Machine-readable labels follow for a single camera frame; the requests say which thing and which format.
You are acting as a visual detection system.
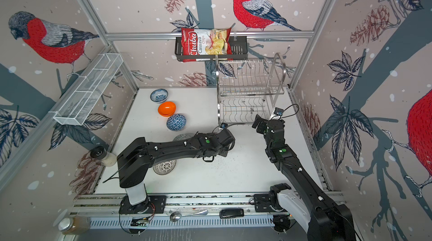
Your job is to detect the blue triangle pattern bowl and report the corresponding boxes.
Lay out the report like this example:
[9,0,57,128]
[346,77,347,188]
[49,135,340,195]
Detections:
[166,114,187,131]

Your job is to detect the orange plastic bowl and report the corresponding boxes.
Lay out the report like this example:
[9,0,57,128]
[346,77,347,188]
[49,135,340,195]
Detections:
[157,101,177,117]

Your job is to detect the stainless steel dish rack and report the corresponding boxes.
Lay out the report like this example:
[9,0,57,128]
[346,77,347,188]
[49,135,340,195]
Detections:
[216,53,288,125]

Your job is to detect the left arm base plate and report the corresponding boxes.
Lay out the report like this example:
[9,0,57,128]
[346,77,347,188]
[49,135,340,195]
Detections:
[119,196,167,215]

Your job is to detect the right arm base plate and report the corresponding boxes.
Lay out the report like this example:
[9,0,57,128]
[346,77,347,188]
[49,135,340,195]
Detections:
[253,194,281,213]

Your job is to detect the metal spoon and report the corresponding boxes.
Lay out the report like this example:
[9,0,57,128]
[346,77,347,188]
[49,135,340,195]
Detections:
[169,209,208,223]

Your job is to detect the black round knob bottle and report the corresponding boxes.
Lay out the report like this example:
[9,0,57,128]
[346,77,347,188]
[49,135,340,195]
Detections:
[90,145,117,167]

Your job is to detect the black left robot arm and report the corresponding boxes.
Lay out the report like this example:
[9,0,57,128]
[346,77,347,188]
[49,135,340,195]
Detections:
[117,129,235,206]

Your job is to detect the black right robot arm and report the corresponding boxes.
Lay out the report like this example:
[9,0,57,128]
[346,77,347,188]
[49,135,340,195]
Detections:
[252,115,357,241]

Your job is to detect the blue floral white bowl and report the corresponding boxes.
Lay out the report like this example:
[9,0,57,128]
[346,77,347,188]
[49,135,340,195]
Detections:
[150,89,169,104]

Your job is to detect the glass jar with silver lid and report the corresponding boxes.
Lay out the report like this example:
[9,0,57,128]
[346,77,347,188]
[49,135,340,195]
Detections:
[58,216,91,235]

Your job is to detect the brown white patterned bowl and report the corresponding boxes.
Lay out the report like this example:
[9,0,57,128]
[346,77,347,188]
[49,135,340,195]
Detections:
[153,160,177,175]

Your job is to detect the black wire shelf basket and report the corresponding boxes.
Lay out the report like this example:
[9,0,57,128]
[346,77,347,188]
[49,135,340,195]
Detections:
[174,36,248,63]

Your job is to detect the red cassava chips bag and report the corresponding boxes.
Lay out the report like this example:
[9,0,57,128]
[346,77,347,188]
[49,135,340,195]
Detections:
[181,28,232,63]

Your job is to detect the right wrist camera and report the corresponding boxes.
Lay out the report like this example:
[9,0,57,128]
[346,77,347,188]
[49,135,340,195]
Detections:
[272,107,284,118]

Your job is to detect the white wire mesh basket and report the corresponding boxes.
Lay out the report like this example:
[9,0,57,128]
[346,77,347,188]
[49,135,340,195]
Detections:
[54,53,123,126]

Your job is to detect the black remote device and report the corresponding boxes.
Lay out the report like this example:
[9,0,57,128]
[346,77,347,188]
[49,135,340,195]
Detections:
[219,208,245,219]

